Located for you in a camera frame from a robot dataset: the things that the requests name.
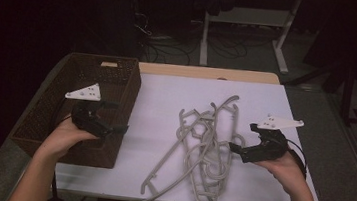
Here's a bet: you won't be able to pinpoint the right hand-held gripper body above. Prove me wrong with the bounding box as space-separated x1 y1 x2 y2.
239 112 306 170

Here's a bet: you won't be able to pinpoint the brown woven basket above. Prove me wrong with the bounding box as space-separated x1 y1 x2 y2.
8 46 145 172

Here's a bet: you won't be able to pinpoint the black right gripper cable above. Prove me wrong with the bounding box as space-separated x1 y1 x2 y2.
280 138 312 201

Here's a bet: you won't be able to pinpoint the person's left hand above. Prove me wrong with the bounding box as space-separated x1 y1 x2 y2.
34 112 102 167

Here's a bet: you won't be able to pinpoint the white table cover sheet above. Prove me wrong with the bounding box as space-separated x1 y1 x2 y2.
52 62 337 201

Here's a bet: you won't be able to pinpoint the black metal stand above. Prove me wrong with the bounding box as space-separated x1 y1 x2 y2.
280 48 357 128

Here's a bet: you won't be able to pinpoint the person's right hand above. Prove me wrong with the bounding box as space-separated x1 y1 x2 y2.
250 148 310 199

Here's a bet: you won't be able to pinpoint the black floor cables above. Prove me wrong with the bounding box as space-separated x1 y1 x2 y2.
125 8 276 76

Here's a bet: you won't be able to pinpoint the white desk frame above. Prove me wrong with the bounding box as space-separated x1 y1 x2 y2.
197 0 303 76

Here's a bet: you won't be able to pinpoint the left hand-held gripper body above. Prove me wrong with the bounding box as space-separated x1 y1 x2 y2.
60 80 118 140

